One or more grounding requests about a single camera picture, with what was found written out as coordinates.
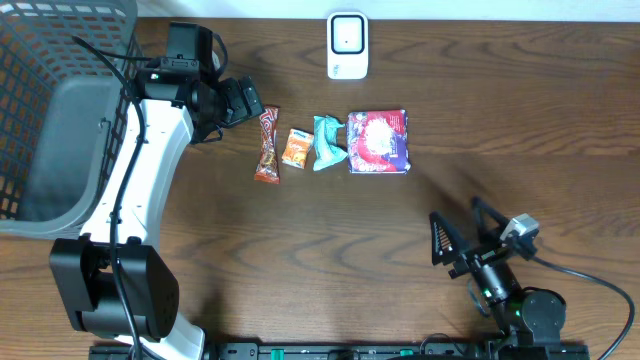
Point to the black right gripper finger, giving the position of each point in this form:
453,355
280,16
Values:
490,223
447,242

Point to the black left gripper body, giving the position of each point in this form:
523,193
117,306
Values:
242,100

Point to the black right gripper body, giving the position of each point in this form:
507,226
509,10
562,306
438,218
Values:
478,258

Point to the red Top chocolate bar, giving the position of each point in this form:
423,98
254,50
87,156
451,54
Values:
267,168

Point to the orange tissue pack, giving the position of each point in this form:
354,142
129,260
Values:
297,148

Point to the red purple noodle packet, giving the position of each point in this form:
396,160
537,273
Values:
377,142

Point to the teal snack wrapper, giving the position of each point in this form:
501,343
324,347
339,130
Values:
328,152

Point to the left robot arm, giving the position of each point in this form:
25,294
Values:
111,279

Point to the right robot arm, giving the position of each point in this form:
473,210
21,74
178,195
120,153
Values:
530,318

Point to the dark grey plastic basket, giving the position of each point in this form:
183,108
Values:
63,114

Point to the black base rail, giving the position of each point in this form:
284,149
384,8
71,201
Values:
430,350

